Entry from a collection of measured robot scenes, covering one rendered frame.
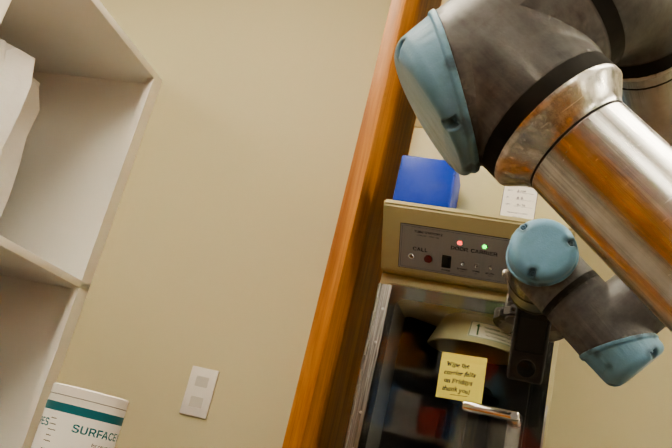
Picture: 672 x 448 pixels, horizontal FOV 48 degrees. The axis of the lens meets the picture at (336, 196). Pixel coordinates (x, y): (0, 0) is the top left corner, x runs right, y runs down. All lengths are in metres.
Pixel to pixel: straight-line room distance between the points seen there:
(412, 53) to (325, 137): 1.47
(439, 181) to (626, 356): 0.57
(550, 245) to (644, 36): 0.31
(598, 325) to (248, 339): 1.16
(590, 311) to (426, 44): 0.41
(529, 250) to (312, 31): 1.45
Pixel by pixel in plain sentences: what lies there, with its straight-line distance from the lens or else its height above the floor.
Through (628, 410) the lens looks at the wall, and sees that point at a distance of 1.78.
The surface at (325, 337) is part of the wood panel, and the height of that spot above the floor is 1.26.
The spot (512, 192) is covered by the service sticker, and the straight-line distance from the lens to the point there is 1.42.
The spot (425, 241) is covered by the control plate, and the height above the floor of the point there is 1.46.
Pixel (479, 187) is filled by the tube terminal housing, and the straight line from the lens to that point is 1.43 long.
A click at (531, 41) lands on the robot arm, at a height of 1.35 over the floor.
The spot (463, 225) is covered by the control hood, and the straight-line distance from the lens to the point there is 1.29.
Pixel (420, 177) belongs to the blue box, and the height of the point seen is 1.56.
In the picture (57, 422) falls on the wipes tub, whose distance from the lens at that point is 1.35.
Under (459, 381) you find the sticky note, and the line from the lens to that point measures 1.32.
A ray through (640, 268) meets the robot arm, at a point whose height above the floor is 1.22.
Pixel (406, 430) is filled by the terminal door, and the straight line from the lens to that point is 1.32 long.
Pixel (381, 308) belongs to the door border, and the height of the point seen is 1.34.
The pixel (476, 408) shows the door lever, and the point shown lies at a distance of 1.26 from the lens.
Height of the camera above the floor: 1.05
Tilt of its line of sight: 20 degrees up
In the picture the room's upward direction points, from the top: 14 degrees clockwise
